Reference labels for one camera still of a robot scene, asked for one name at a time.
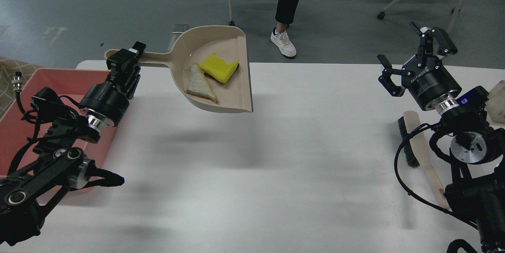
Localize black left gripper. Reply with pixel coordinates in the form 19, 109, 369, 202
78, 41, 146, 127

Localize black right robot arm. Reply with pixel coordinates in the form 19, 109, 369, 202
377, 22, 504, 253

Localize beige hand brush black bristles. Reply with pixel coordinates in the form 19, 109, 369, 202
397, 111, 450, 210

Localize yellow sponge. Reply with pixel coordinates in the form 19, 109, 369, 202
200, 52, 239, 84

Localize beige stone block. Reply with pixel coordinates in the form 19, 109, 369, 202
485, 80, 505, 124

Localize pink plastic bin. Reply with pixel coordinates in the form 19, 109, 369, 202
1, 68, 124, 206

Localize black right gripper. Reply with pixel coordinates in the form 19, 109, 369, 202
377, 22, 462, 111

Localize white bread slice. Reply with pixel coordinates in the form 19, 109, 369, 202
186, 62, 218, 103

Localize beige plastic dustpan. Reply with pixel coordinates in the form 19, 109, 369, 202
104, 25, 254, 114

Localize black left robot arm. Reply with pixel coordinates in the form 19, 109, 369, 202
0, 41, 146, 246

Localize patterned beige cloth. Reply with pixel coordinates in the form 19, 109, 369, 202
0, 57, 42, 116

